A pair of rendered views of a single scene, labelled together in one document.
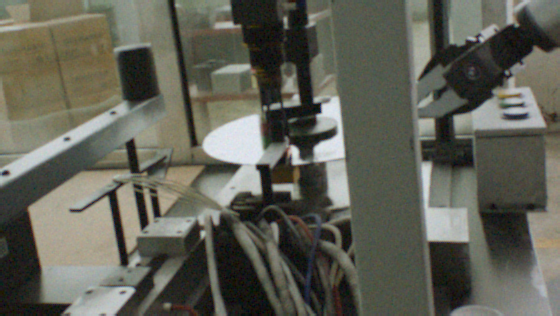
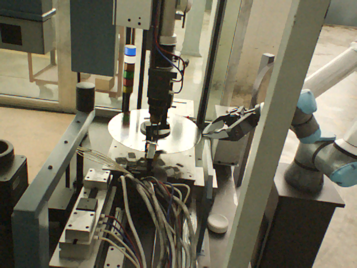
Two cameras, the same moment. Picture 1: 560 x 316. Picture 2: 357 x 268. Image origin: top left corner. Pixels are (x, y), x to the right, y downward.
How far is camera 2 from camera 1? 40 cm
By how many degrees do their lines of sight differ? 24
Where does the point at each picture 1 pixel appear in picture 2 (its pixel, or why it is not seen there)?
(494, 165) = (223, 147)
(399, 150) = (255, 227)
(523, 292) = (231, 206)
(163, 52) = (69, 55)
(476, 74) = (239, 134)
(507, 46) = (250, 122)
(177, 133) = (70, 97)
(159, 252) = (94, 187)
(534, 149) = (240, 143)
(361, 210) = (237, 240)
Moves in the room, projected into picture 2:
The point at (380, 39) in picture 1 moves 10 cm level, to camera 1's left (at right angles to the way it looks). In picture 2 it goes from (259, 199) to (204, 204)
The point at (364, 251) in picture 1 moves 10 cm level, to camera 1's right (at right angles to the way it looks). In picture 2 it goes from (234, 251) to (281, 244)
